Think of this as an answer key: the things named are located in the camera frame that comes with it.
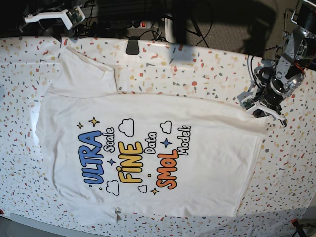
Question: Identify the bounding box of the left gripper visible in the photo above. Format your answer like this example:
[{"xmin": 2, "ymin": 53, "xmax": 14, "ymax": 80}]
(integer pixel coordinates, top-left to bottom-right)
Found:
[{"xmin": 253, "ymin": 79, "xmax": 287, "ymax": 127}]

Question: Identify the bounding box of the white printed T-shirt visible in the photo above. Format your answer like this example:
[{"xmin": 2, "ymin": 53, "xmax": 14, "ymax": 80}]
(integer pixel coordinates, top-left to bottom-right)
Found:
[{"xmin": 36, "ymin": 48, "xmax": 266, "ymax": 224}]

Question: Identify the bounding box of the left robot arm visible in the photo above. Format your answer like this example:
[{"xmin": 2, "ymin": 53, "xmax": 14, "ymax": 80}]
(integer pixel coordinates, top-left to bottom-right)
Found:
[{"xmin": 247, "ymin": 0, "xmax": 316, "ymax": 126}]

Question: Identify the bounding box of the terrazzo pattern table cloth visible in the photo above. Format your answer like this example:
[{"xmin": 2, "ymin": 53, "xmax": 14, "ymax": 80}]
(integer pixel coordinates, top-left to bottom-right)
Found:
[{"xmin": 0, "ymin": 37, "xmax": 316, "ymax": 237}]

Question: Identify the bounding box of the red clamp right corner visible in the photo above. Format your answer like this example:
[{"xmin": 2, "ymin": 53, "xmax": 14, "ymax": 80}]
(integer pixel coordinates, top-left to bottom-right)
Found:
[{"xmin": 291, "ymin": 219, "xmax": 300, "ymax": 229}]

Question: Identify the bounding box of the black table clamp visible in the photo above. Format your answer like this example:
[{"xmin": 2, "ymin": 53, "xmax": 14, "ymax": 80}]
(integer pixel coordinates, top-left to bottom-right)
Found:
[{"xmin": 125, "ymin": 36, "xmax": 140, "ymax": 55}]

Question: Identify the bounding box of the white power strip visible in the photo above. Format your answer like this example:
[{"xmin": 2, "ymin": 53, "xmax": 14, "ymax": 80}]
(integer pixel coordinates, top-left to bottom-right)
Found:
[{"xmin": 99, "ymin": 20, "xmax": 162, "ymax": 30}]

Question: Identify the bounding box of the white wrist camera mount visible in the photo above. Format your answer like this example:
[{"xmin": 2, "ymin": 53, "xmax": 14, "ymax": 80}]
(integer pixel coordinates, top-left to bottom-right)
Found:
[{"xmin": 239, "ymin": 88, "xmax": 284, "ymax": 119}]

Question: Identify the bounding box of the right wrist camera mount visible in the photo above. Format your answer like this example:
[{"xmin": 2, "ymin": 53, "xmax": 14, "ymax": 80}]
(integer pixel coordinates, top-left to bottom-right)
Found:
[{"xmin": 24, "ymin": 6, "xmax": 85, "ymax": 30}]

